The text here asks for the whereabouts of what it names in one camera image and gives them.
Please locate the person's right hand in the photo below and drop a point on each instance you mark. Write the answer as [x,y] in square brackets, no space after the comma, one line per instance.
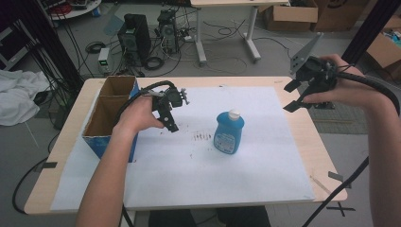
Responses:
[350,90]

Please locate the blue bottle with white cap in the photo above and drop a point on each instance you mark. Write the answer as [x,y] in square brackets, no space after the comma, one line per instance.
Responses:
[228,132]

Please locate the open cardboard box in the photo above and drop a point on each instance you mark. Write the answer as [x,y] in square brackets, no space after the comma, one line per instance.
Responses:
[293,15]

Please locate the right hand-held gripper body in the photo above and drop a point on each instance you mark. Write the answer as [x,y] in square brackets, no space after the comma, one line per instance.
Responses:
[315,74]

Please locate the open-sided computer tower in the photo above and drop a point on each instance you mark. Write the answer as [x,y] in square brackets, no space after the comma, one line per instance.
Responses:
[167,31]

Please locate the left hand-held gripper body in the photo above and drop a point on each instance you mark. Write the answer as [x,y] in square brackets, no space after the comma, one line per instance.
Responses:
[172,97]

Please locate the white power supply unit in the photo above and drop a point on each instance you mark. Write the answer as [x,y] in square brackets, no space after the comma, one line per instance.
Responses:
[103,60]

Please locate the cardboard box with blue sides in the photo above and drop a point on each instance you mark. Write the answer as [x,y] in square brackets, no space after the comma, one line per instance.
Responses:
[102,121]

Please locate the large closed cardboard box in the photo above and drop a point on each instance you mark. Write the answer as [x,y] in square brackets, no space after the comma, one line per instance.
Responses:
[340,12]

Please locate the white-legged wooden table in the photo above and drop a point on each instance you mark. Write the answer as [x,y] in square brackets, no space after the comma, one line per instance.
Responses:
[227,2]

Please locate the person's left hand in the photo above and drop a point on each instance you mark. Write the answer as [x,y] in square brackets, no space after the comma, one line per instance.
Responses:
[137,115]

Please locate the cardboard box with blue contents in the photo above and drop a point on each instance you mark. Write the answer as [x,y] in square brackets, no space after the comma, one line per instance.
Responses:
[386,47]

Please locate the white paper mat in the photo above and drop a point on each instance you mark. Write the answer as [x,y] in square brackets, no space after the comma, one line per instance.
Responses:
[220,176]

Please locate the black tape cross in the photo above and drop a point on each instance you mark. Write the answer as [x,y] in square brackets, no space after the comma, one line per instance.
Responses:
[340,208]

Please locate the black tape strip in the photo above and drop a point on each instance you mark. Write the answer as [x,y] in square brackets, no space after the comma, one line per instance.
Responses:
[48,165]
[337,177]

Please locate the round white table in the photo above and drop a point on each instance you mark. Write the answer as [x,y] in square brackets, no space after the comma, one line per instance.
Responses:
[78,9]

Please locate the white cloth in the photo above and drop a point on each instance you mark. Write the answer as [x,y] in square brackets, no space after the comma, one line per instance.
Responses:
[19,94]

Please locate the black computer tower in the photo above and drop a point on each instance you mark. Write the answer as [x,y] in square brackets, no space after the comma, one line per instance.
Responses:
[135,38]

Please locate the black metal frame post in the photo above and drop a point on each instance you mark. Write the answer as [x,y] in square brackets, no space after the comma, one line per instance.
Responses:
[60,47]
[369,28]

